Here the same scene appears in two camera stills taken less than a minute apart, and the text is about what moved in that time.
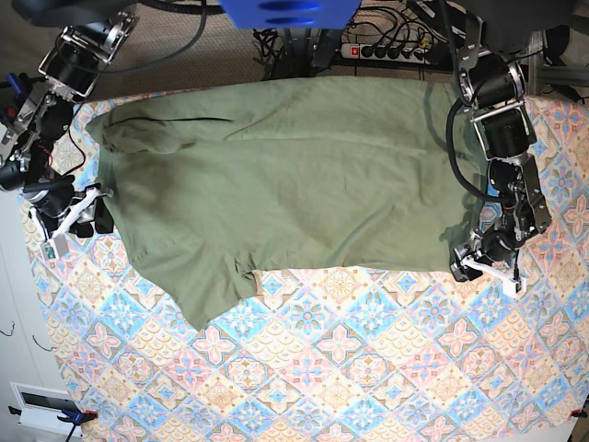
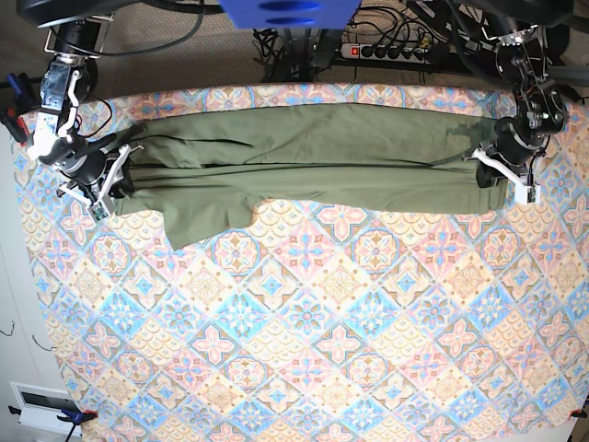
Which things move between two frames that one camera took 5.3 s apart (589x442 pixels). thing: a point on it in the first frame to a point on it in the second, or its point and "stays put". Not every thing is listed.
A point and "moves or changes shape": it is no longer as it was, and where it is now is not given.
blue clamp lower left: [71, 416] stays put
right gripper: [498, 248] to [514, 145]
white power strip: [385, 52] stays put
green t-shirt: [357, 172] moves or changes shape
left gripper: [51, 197] to [88, 169]
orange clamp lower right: [576, 412] stays put
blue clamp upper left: [13, 92] stays put
